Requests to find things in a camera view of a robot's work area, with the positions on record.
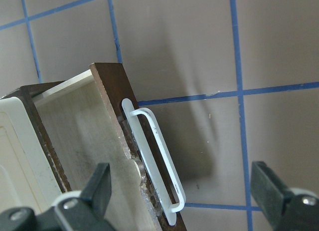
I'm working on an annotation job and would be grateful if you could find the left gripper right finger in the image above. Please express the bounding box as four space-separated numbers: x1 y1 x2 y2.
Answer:
251 161 319 231

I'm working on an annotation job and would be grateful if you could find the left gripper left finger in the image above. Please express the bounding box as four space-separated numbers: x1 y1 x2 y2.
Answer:
0 163 111 231

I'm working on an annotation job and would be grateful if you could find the dark wooden drawer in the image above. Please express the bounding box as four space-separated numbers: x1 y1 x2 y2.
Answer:
1 63 185 231

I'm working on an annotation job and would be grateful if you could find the white plastic storage box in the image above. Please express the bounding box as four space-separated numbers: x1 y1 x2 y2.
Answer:
0 97 62 214

